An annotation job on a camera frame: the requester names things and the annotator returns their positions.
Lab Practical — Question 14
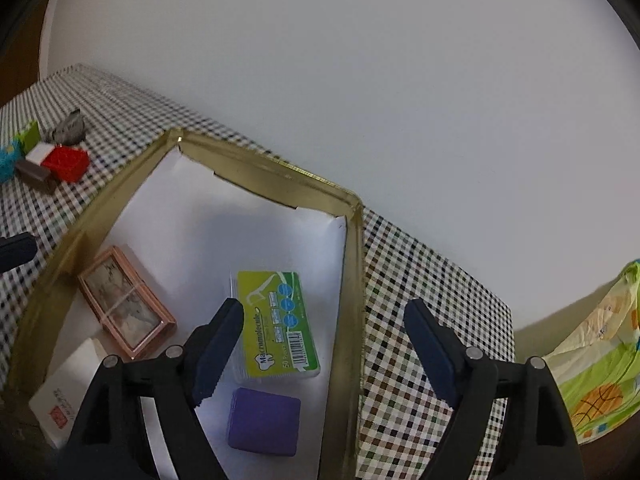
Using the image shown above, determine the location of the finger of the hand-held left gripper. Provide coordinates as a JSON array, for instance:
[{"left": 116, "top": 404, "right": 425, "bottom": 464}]
[{"left": 0, "top": 232, "right": 38, "bottom": 273}]

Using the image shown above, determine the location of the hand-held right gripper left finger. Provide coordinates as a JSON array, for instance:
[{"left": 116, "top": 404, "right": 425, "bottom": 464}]
[{"left": 62, "top": 298, "right": 246, "bottom": 480}]

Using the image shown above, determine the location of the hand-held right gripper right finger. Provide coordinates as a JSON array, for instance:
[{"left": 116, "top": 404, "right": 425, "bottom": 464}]
[{"left": 403, "top": 299, "right": 586, "bottom": 480}]

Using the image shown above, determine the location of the brown block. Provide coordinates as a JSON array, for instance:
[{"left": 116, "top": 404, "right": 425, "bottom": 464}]
[{"left": 15, "top": 159, "right": 58, "bottom": 195}]

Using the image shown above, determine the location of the gold tin box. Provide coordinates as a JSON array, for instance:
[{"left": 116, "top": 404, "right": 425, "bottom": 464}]
[{"left": 0, "top": 128, "right": 365, "bottom": 480}]

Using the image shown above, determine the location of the teal building block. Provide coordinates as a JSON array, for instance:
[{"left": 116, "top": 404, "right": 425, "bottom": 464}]
[{"left": 0, "top": 141, "right": 25, "bottom": 181}]

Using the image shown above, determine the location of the white block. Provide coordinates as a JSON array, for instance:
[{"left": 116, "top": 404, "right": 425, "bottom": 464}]
[{"left": 25, "top": 142, "right": 53, "bottom": 166}]

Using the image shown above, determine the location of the green building block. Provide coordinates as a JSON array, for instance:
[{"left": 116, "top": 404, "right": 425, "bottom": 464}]
[{"left": 14, "top": 120, "right": 41, "bottom": 150}]

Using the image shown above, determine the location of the grey binder clip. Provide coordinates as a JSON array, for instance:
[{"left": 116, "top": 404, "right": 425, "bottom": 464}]
[{"left": 42, "top": 109, "right": 87, "bottom": 147}]

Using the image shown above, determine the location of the checked tablecloth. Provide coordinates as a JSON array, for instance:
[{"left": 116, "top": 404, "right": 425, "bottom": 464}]
[{"left": 0, "top": 63, "right": 516, "bottom": 480}]

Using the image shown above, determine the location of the green floss pick box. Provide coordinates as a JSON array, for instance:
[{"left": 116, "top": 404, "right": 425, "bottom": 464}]
[{"left": 230, "top": 270, "right": 321, "bottom": 383}]

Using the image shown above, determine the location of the purple square box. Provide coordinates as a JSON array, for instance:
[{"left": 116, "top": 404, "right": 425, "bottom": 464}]
[{"left": 227, "top": 387, "right": 302, "bottom": 457}]

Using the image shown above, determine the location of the red building block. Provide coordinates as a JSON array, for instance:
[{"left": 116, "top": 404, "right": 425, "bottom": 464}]
[{"left": 42, "top": 146, "right": 91, "bottom": 183}]

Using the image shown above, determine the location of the pink framed box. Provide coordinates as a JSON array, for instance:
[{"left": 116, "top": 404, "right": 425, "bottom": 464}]
[{"left": 77, "top": 245, "right": 178, "bottom": 361}]

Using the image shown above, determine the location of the white paper lining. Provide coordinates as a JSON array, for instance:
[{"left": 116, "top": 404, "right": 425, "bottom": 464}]
[{"left": 30, "top": 147, "right": 348, "bottom": 480}]

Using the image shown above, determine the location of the white card box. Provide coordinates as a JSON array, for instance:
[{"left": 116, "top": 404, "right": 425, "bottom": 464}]
[{"left": 28, "top": 338, "right": 108, "bottom": 448}]

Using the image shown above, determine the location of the colourful play mat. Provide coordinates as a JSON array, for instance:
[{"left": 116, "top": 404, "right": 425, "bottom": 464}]
[{"left": 542, "top": 259, "right": 640, "bottom": 445}]

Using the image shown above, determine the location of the brown wooden door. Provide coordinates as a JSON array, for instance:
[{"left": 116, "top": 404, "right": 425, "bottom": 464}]
[{"left": 0, "top": 0, "right": 66, "bottom": 106}]

